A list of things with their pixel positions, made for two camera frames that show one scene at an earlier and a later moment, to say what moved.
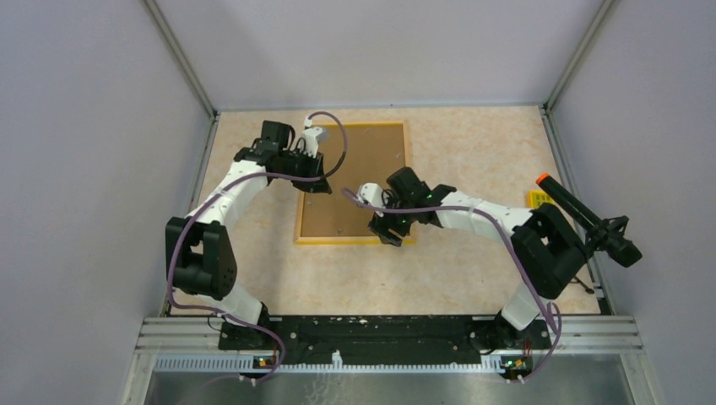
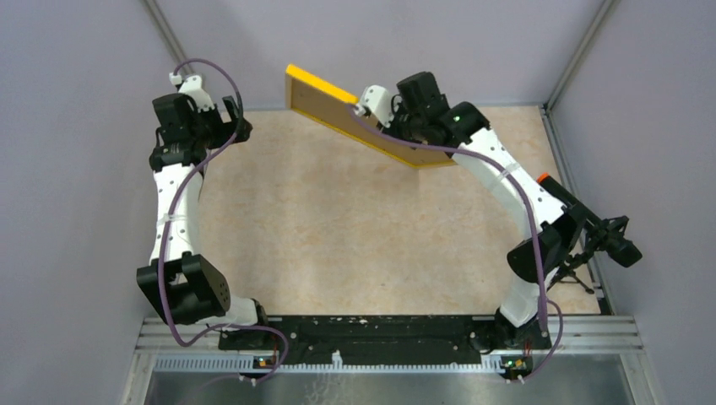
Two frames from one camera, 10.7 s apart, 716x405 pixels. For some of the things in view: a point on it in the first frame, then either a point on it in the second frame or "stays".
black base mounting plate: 356,339 stays
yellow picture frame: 355,153 -> 300,75
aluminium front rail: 572,333 stays
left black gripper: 318,186 -> 239,123
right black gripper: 381,226 -> 396,114
